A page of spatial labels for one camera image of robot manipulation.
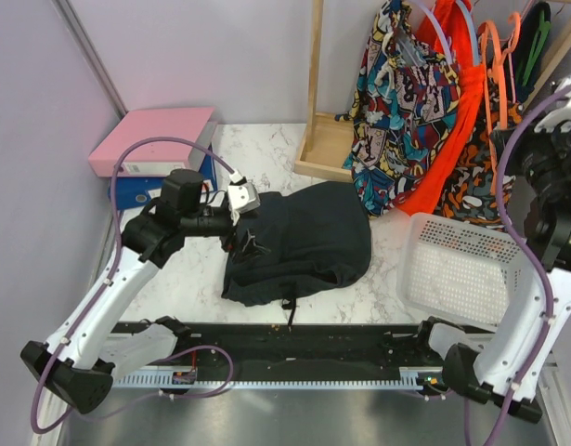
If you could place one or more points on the lilac hanger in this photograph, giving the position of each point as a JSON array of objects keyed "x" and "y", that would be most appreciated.
[{"x": 441, "y": 13}]

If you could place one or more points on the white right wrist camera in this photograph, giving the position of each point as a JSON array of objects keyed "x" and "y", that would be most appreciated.
[{"x": 559, "y": 117}]

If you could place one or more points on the wooden clothes rack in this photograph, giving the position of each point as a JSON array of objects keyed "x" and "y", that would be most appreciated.
[{"x": 326, "y": 142}]

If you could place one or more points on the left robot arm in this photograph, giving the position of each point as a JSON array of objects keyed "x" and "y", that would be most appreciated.
[{"x": 73, "y": 363}]

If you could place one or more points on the pink hanger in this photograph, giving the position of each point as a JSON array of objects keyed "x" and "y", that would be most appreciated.
[{"x": 512, "y": 69}]

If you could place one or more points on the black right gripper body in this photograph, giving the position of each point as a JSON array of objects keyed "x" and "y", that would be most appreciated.
[{"x": 530, "y": 155}]

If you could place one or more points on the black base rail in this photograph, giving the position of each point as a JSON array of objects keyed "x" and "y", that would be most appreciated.
[{"x": 306, "y": 353}]

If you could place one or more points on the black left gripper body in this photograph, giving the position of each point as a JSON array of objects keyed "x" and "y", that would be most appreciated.
[{"x": 231, "y": 244}]

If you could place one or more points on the orange shorts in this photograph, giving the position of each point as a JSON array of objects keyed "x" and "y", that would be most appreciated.
[{"x": 471, "y": 78}]

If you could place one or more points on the white cable duct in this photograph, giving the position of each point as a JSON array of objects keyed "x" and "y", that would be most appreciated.
[{"x": 410, "y": 379}]

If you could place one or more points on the orange hanger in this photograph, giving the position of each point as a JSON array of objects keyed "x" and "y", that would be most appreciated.
[{"x": 496, "y": 74}]

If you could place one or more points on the comic print shorts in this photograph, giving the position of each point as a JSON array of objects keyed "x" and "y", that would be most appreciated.
[{"x": 404, "y": 108}]

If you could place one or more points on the navy ribbed shorts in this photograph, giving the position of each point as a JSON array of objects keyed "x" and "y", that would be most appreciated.
[{"x": 533, "y": 14}]

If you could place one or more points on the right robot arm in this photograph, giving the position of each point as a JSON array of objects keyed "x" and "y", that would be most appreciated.
[{"x": 506, "y": 371}]

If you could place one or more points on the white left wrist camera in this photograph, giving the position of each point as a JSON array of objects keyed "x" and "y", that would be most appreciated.
[{"x": 242, "y": 196}]

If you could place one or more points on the green hanger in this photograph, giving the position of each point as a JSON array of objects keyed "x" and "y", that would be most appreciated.
[{"x": 543, "y": 26}]

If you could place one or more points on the dark navy shorts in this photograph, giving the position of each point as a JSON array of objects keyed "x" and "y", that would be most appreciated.
[{"x": 320, "y": 239}]

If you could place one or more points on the camouflage print shorts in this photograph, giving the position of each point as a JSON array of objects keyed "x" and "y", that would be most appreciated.
[{"x": 468, "y": 193}]

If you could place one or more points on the white plastic basket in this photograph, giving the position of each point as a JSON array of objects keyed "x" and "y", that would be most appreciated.
[{"x": 460, "y": 272}]

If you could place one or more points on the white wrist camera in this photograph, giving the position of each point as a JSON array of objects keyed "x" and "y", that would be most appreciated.
[
  {"x": 242, "y": 196},
  {"x": 559, "y": 117}
]

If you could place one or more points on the light blue hanger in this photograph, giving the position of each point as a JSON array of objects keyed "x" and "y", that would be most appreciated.
[{"x": 471, "y": 31}]

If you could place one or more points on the blue binder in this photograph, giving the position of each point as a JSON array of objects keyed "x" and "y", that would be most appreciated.
[{"x": 134, "y": 192}]

